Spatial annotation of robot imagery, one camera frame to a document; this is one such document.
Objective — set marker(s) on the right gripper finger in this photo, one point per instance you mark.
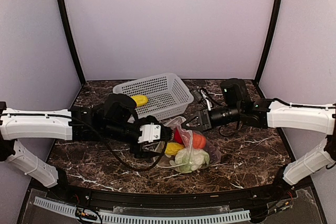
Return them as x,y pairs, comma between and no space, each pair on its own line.
187,127
192,121

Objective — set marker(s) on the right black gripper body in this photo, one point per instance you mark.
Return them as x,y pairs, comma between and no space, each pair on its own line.
206,119

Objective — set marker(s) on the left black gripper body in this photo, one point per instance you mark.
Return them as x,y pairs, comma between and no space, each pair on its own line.
138,150

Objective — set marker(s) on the clear zip top bag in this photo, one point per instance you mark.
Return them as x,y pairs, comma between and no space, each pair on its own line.
167,161

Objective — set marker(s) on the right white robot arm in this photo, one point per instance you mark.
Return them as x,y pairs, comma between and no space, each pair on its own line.
273,113

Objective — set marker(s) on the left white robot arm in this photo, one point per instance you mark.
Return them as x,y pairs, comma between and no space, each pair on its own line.
116,119

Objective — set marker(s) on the red fake food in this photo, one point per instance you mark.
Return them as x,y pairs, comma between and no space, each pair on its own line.
181,136

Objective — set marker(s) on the orange fake pumpkin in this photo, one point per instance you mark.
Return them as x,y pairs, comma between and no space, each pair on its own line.
199,141

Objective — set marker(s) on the white fake cauliflower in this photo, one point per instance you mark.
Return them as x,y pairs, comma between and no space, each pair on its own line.
188,161

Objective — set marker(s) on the white perforated plastic basket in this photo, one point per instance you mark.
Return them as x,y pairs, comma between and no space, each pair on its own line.
167,94

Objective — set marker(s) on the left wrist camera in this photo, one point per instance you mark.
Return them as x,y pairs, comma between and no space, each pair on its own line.
154,132

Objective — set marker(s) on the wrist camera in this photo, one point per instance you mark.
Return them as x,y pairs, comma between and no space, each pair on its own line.
202,96
154,132

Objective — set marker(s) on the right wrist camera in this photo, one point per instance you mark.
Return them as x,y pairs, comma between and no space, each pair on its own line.
202,96

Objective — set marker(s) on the white slotted cable duct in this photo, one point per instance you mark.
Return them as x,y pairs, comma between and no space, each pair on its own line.
122,215

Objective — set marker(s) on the black front rail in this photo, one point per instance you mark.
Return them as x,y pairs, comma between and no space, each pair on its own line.
244,198

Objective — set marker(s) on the right black frame post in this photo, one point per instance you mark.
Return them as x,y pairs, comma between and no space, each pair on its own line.
268,40

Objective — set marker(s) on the black frame post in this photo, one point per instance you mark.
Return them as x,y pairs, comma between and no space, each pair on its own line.
70,41
268,40

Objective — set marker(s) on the left black frame post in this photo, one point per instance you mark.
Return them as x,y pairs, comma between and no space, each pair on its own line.
70,41

